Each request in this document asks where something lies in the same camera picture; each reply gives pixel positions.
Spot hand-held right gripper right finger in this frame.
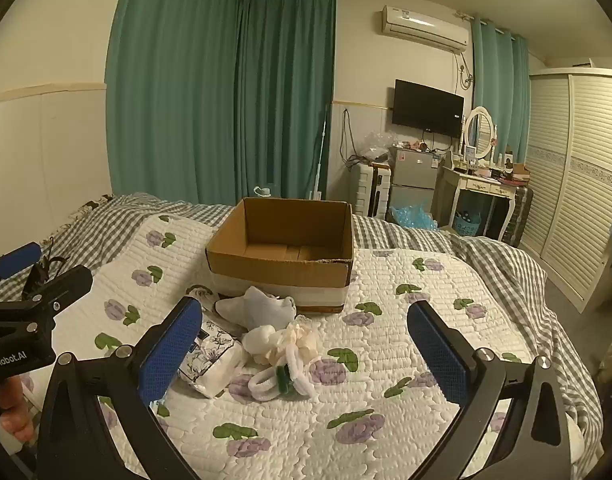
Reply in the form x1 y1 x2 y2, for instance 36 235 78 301
407 300 577 480

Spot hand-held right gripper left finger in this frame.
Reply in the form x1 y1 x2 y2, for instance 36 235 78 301
36 296 207 480

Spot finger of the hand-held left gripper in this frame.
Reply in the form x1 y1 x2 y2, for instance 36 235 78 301
20 266 94 312
0 241 42 291

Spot floral print tissue pack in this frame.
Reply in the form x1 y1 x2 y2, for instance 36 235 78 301
178 317 247 399

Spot white knotted sock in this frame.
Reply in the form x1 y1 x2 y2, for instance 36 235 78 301
242 324 287 365

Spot light blue knotted sock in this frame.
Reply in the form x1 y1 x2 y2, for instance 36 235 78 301
214 286 297 334

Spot cream ruffled scrunchie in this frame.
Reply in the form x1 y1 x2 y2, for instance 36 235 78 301
281 320 323 362

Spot brown cardboard box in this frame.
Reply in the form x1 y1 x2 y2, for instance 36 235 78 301
206 197 355 315

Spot person's left hand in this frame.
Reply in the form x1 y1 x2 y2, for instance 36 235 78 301
0 374 39 444

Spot white floral quilt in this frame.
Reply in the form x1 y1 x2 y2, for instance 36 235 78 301
16 214 601 480

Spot bed with checkered floral quilt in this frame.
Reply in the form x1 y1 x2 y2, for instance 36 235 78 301
0 191 606 466

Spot blue basket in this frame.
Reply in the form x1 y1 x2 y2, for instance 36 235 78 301
453 209 483 237

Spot blue plastic bags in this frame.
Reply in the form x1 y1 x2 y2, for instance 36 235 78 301
389 200 439 231

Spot dark striped suitcase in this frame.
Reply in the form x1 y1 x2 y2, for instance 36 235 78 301
500 185 535 249

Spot white dressing table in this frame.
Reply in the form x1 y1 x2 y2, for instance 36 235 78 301
431 161 526 244

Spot small silver fridge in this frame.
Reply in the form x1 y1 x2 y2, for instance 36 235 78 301
388 145 445 222

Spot white suitcase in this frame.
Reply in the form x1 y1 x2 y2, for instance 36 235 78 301
355 160 393 219

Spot clear plastic bag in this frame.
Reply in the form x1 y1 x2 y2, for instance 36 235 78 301
363 130 395 161

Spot white mop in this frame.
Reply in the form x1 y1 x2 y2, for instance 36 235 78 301
312 102 333 202

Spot white oval mirror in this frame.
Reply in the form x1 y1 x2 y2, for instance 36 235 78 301
463 105 500 162

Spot white louvred wardrobe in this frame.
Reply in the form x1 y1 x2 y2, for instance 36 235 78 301
517 66 612 314

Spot wide teal curtain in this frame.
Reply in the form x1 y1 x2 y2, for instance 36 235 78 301
104 0 337 207

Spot narrow teal curtain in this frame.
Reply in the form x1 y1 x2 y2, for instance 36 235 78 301
470 12 532 167

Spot white air conditioner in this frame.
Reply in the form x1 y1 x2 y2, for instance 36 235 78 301
382 4 471 54

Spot white fluffy hair tie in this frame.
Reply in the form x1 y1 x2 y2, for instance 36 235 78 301
248 371 287 404
285 349 315 397

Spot black hanging cable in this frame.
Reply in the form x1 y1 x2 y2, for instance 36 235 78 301
340 107 363 167

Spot black wall television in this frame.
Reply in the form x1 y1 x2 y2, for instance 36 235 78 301
391 78 466 139

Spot air conditioner power cable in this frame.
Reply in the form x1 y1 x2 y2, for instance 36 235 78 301
455 52 475 92

